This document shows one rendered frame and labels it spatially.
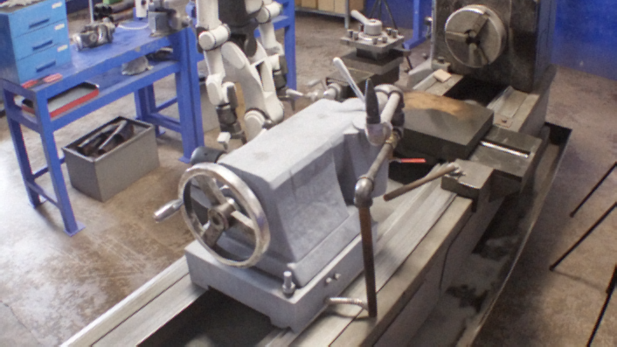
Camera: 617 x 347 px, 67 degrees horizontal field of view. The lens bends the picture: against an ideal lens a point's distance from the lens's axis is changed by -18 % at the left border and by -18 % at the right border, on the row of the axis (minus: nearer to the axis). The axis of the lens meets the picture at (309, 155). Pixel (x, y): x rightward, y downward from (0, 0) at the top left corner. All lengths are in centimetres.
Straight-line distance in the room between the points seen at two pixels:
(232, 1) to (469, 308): 154
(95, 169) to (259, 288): 216
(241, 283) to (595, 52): 499
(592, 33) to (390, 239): 454
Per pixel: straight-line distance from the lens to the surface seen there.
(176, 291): 131
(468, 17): 222
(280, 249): 112
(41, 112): 277
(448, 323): 182
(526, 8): 230
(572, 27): 573
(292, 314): 112
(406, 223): 149
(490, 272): 205
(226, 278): 120
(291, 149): 114
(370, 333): 120
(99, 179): 323
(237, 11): 239
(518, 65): 242
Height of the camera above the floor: 170
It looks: 29 degrees down
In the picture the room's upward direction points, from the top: 1 degrees counter-clockwise
